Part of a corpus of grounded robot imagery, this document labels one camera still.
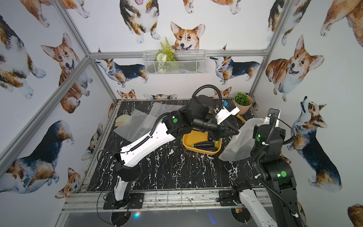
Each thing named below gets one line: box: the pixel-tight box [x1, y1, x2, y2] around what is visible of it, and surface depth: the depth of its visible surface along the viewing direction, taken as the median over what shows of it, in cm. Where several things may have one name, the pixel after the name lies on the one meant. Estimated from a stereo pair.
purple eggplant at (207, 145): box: [193, 140, 216, 150], surface depth 92 cm
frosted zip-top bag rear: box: [148, 102, 186, 119], surface depth 119 cm
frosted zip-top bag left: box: [113, 108, 165, 143], surface depth 106 cm
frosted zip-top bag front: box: [218, 117, 265, 162], surface depth 66 cm
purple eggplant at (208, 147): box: [197, 143, 218, 152], surface depth 92 cm
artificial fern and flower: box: [155, 36, 177, 74], surface depth 85 cm
